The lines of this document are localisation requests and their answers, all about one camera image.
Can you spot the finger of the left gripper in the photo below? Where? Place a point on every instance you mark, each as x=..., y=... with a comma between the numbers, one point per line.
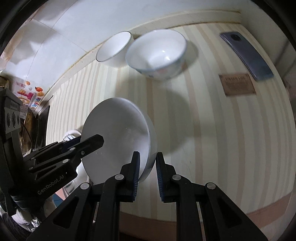
x=71, y=138
x=55, y=153

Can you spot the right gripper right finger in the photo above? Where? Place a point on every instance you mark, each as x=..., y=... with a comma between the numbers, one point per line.
x=203, y=212

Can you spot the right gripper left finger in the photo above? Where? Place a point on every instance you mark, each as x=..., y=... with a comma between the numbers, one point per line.
x=92, y=212

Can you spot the white bowl red flowers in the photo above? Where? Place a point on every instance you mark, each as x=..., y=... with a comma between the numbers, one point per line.
x=125, y=129

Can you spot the white bowl blue dots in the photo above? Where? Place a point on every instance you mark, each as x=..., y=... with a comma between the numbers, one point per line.
x=158, y=54

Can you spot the left white gloved hand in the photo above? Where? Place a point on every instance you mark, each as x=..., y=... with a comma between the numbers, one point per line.
x=50, y=180

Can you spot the black stove top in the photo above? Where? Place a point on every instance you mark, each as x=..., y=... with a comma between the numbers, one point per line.
x=33, y=131

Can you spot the striped tablecloth with cat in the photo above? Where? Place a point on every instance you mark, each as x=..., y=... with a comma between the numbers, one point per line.
x=243, y=143

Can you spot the brown label patch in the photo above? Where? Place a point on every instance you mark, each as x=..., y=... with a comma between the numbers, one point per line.
x=237, y=84

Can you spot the blue smartphone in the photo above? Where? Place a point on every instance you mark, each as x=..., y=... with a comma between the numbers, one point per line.
x=253, y=61

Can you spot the colourful wall sticker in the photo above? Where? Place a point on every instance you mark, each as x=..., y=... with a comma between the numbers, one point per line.
x=29, y=93

